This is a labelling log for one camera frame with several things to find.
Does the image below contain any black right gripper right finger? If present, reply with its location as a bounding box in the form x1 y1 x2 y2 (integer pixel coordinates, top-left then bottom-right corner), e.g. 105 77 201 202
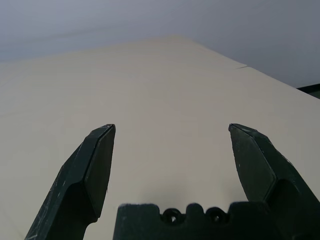
228 122 320 240

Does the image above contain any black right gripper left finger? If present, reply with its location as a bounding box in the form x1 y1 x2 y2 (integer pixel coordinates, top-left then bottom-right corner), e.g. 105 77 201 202
24 123 117 240

